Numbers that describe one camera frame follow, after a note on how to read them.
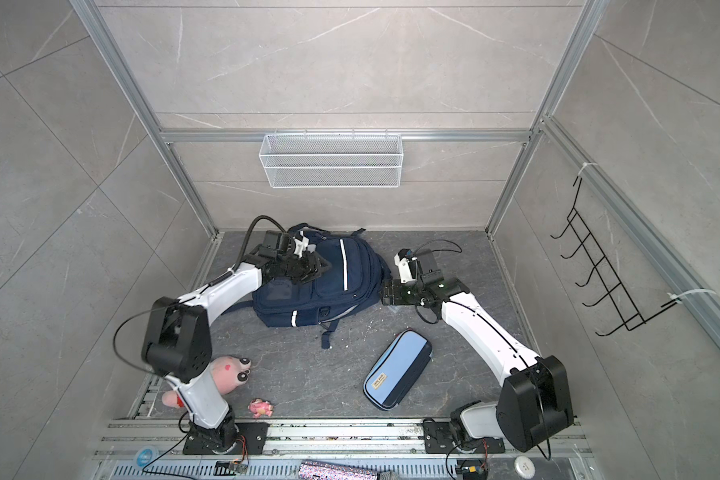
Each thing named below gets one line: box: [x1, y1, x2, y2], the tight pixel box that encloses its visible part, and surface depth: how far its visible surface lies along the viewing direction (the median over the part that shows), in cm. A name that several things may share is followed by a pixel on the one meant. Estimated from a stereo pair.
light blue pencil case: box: [363, 328, 433, 411], surface depth 83 cm
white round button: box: [514, 456, 536, 479], surface depth 71 cm
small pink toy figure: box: [247, 398, 274, 419], surface depth 78 cm
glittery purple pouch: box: [298, 461, 378, 480], surface depth 67 cm
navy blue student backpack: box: [223, 222, 391, 349], surface depth 95 cm
